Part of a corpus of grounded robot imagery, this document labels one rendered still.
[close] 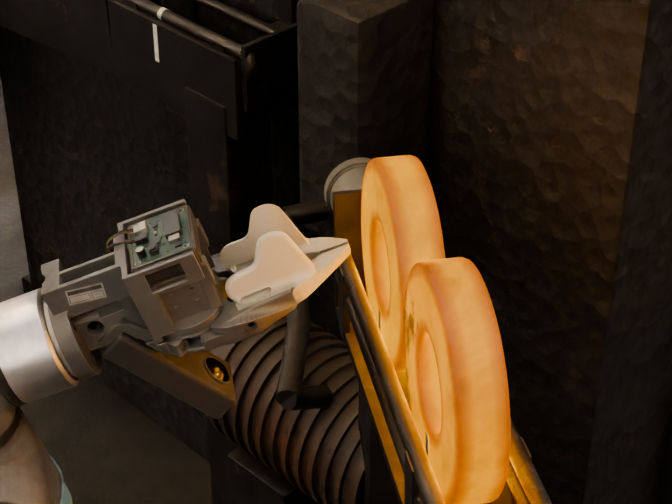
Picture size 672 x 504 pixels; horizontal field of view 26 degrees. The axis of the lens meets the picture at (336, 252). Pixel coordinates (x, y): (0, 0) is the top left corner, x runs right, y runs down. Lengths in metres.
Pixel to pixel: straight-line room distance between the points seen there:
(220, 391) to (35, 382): 0.14
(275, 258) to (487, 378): 0.22
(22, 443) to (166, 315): 0.16
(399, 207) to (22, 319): 0.27
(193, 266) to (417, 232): 0.15
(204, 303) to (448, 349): 0.23
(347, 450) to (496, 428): 0.35
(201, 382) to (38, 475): 0.14
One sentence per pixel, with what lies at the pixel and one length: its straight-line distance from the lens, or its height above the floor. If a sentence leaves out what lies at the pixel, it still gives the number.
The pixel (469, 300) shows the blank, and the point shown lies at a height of 0.80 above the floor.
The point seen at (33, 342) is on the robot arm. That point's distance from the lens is 1.03.
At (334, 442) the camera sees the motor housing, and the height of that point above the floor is 0.51.
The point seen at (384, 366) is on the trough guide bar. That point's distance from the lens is 0.99.
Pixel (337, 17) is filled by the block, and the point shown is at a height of 0.79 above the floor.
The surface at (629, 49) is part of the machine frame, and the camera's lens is 1.16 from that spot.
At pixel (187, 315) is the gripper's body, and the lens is 1.03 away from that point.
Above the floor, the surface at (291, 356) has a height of 0.56.
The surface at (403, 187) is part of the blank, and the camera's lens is 1.01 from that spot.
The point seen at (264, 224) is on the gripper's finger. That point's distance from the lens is 1.05.
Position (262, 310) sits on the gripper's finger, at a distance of 1.02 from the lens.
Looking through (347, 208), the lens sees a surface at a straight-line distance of 1.13.
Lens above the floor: 1.32
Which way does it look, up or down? 35 degrees down
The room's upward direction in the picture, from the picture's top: straight up
